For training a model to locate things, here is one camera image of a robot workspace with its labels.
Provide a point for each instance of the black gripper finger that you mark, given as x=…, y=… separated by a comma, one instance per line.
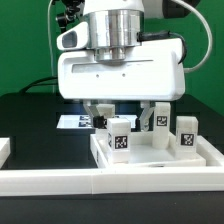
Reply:
x=97, y=120
x=142, y=122

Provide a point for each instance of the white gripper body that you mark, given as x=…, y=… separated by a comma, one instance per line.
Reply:
x=150, y=71

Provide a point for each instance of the white square tabletop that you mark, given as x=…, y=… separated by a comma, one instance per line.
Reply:
x=142, y=154

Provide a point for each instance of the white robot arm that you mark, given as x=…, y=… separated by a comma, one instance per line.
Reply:
x=108, y=56

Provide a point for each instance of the white U-shaped obstacle fence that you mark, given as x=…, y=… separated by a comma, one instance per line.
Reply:
x=119, y=180

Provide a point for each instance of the white marker base plate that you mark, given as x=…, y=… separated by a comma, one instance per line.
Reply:
x=84, y=121

